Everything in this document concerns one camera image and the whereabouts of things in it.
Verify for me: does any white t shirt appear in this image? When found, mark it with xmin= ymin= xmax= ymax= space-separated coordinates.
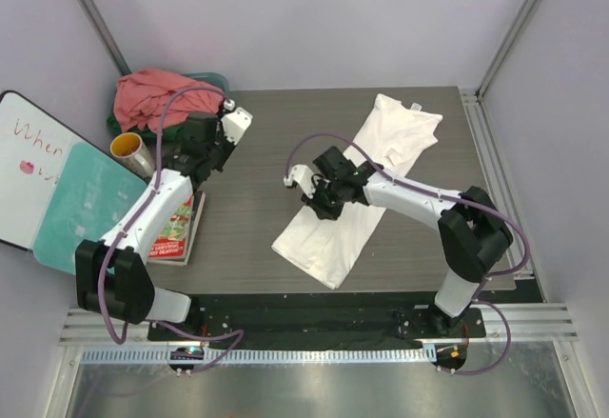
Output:
xmin=271 ymin=93 xmax=443 ymax=289

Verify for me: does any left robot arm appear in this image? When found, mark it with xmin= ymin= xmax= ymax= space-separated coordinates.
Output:
xmin=75 ymin=108 xmax=252 ymax=341

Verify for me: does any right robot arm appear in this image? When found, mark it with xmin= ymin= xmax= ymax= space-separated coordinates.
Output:
xmin=284 ymin=147 xmax=513 ymax=337

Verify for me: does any green t shirt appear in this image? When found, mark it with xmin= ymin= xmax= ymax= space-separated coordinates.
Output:
xmin=106 ymin=112 xmax=188 ymax=143

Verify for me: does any teal laundry basket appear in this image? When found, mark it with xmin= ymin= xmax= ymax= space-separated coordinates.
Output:
xmin=186 ymin=71 xmax=230 ymax=93

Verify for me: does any yellow inside mug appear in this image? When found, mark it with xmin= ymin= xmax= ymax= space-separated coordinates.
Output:
xmin=109 ymin=132 xmax=155 ymax=179

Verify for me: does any pink t shirt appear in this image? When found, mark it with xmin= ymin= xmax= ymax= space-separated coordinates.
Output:
xmin=112 ymin=69 xmax=225 ymax=132

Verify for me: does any red book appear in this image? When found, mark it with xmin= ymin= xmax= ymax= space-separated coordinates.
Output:
xmin=147 ymin=190 xmax=206 ymax=267

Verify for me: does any teal mat sheet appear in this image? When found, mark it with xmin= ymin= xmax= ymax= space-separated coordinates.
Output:
xmin=33 ymin=142 xmax=147 ymax=275

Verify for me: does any whiteboard with red writing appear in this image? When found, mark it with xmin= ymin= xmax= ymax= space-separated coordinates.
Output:
xmin=1 ymin=90 xmax=80 ymax=249

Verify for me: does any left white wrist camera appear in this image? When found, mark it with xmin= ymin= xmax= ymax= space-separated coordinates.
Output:
xmin=220 ymin=99 xmax=253 ymax=146

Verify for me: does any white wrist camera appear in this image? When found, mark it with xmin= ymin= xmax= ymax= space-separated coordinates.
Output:
xmin=220 ymin=99 xmax=253 ymax=146
xmin=284 ymin=164 xmax=315 ymax=198

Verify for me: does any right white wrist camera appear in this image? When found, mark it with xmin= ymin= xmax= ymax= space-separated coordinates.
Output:
xmin=284 ymin=164 xmax=315 ymax=198

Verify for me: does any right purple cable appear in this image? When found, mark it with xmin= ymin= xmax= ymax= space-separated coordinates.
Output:
xmin=284 ymin=132 xmax=531 ymax=375

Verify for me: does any purple cable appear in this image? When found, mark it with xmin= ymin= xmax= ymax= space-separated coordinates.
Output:
xmin=284 ymin=132 xmax=531 ymax=375
xmin=98 ymin=86 xmax=246 ymax=373

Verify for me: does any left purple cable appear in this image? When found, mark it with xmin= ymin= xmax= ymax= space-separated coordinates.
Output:
xmin=98 ymin=86 xmax=246 ymax=373

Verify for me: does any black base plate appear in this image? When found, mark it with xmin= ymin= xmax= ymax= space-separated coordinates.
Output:
xmin=174 ymin=291 xmax=486 ymax=344

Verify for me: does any white slotted cable duct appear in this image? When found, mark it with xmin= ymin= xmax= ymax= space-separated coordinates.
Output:
xmin=81 ymin=345 xmax=437 ymax=365

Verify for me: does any left corner aluminium post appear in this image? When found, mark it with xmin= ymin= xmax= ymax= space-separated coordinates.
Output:
xmin=77 ymin=0 xmax=130 ymax=76

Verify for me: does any corner aluminium post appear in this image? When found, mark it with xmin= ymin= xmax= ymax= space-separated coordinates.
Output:
xmin=77 ymin=0 xmax=130 ymax=76
xmin=476 ymin=0 xmax=542 ymax=102

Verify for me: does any right corner aluminium post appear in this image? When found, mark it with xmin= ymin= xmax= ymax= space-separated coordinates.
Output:
xmin=476 ymin=0 xmax=542 ymax=102

